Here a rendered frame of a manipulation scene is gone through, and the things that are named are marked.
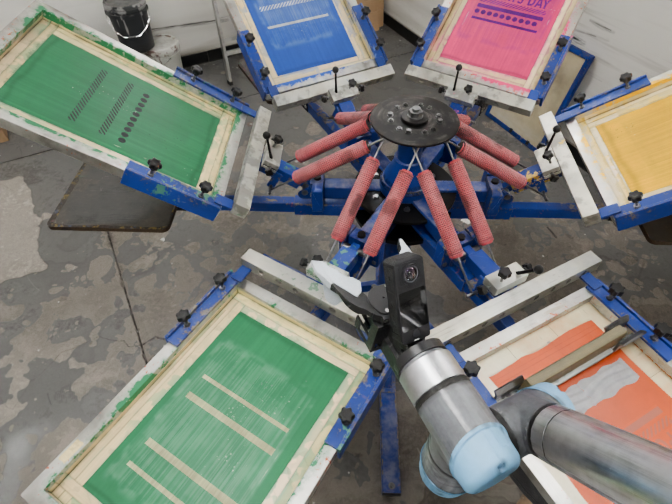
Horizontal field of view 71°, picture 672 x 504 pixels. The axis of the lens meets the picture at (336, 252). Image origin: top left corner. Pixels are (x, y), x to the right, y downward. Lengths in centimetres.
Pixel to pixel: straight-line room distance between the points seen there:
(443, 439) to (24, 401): 246
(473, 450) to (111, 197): 174
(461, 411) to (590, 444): 14
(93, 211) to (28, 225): 167
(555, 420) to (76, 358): 249
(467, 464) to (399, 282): 21
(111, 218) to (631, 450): 176
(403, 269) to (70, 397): 232
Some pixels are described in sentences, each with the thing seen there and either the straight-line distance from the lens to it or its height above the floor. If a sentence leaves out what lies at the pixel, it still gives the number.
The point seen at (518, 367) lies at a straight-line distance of 150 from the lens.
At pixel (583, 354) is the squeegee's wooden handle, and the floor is 106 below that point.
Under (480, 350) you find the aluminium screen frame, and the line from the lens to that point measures 145.
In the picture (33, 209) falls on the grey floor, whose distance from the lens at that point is 377.
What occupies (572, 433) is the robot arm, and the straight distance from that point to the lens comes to 64.
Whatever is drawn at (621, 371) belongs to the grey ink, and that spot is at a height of 96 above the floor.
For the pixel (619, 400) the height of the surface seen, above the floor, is 95.
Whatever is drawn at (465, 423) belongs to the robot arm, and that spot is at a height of 169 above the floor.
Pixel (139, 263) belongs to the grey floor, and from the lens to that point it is 309.
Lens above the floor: 221
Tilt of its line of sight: 49 degrees down
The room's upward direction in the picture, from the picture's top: straight up
